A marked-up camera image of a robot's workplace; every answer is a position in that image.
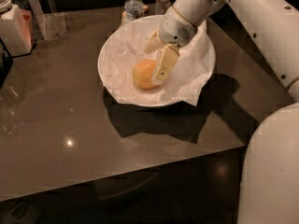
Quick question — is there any orange fruit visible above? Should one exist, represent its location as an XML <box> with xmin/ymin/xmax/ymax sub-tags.
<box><xmin>132</xmin><ymin>59</ymin><xmax>156</xmax><ymax>90</ymax></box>

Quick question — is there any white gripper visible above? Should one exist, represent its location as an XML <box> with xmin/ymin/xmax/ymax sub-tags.
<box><xmin>143</xmin><ymin>7</ymin><xmax>198</xmax><ymax>85</ymax></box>

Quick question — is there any white bowl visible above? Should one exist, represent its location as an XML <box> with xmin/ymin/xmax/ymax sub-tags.
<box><xmin>97</xmin><ymin>14</ymin><xmax>217</xmax><ymax>108</ymax></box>

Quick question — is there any clear water bottle white cap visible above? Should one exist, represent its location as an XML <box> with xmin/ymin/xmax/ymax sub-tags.
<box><xmin>124</xmin><ymin>0</ymin><xmax>144</xmax><ymax>21</ymax></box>

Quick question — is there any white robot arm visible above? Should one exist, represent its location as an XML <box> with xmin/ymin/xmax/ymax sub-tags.
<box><xmin>145</xmin><ymin>0</ymin><xmax>299</xmax><ymax>224</ymax></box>

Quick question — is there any white paper liner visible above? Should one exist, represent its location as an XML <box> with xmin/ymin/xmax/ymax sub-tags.
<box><xmin>101</xmin><ymin>16</ymin><xmax>213</xmax><ymax>107</ymax></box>

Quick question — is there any white napkin dispenser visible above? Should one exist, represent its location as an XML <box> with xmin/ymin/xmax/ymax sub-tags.
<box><xmin>0</xmin><ymin>0</ymin><xmax>33</xmax><ymax>56</ymax></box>

